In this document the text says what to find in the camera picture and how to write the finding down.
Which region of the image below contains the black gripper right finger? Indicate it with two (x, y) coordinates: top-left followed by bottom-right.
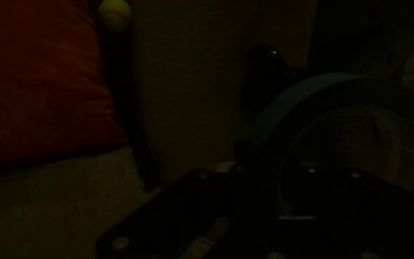
(345, 167), (414, 259)

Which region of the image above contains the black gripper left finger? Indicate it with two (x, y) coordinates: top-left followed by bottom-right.
(95, 167), (247, 259)

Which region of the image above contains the orange pillow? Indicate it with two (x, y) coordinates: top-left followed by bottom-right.
(0, 0), (128, 170)

